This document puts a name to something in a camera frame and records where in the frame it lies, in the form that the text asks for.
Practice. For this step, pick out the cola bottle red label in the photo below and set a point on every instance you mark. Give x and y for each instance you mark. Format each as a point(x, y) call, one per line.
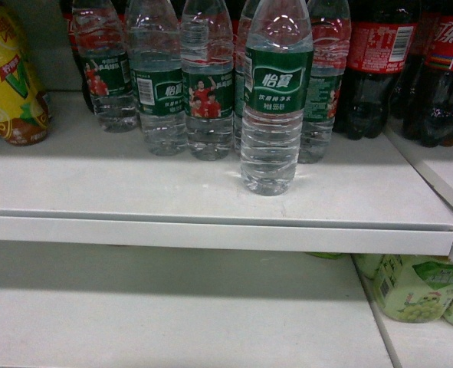
point(382, 32)
point(430, 117)

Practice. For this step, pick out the barcode label water bottle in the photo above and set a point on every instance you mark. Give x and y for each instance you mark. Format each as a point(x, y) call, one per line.
point(152, 40)

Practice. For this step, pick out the rear cola bottle left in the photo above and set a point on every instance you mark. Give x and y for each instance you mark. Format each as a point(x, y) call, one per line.
point(66, 11)

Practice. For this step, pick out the green drink bottle behind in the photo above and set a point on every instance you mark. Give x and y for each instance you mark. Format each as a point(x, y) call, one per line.
point(368, 264)

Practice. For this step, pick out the athletes label water bottle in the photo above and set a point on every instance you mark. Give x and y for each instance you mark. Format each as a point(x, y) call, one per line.
point(206, 41)

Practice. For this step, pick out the right cola bottle red label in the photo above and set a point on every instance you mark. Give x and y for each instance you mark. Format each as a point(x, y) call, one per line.
point(430, 117)

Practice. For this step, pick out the far left water bottle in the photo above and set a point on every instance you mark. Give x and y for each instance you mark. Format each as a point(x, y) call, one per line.
point(101, 45)

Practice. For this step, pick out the yellow lemon tea bottle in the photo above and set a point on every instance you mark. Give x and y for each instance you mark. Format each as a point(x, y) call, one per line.
point(24, 114)

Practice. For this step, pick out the hidden rear water bottle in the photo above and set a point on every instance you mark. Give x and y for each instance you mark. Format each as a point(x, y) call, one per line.
point(244, 25)

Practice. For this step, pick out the white metal shelf board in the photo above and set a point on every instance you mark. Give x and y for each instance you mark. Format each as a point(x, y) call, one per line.
point(83, 185)

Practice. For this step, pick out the water bottle green label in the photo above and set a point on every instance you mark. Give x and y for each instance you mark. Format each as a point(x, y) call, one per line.
point(331, 30)
point(278, 61)

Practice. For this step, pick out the green grape drink bottle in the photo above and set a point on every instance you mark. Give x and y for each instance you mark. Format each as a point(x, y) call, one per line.
point(413, 288)

